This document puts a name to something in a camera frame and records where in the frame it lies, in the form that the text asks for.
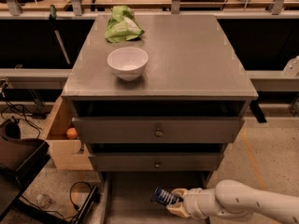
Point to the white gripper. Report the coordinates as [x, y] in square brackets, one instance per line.
[193, 202]

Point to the blue rxbar wrapper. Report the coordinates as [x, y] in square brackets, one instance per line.
[164, 197]

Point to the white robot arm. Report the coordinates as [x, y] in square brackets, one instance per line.
[235, 201]

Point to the bottom grey drawer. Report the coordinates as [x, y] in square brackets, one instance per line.
[128, 197]

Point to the grey drawer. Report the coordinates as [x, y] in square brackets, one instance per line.
[128, 197]
[150, 162]
[151, 130]

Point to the grey drawer cabinet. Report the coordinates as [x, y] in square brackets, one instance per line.
[192, 72]

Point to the middle grey drawer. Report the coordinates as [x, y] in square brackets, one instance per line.
[150, 162]

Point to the top grey drawer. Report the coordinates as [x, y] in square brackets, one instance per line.
[151, 130]

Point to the black power strip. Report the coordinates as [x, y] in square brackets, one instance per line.
[93, 197]

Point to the light wooden box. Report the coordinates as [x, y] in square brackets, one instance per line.
[67, 153]

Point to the orange ball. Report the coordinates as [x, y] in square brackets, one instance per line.
[71, 134]

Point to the white bowl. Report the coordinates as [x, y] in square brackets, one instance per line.
[128, 63]

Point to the black bin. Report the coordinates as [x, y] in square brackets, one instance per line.
[20, 159]

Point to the green snack bag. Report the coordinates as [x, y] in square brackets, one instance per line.
[122, 26]

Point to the green handled tool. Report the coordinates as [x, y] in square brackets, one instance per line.
[52, 18]

